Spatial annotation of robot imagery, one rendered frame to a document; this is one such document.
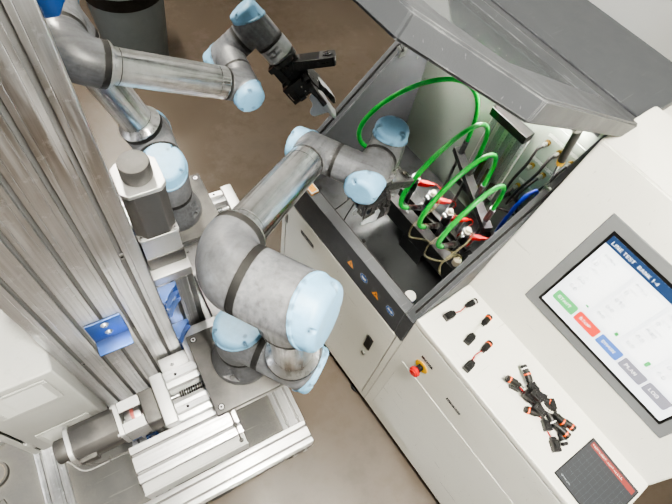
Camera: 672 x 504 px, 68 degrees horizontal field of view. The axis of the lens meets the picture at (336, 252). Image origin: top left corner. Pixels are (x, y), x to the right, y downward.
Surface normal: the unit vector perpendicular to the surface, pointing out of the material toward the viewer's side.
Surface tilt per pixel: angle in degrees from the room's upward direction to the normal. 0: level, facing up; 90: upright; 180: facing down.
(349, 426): 0
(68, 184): 90
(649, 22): 90
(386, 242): 0
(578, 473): 0
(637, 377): 76
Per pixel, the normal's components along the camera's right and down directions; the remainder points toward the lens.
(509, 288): -0.75, 0.33
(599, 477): 0.12, -0.50
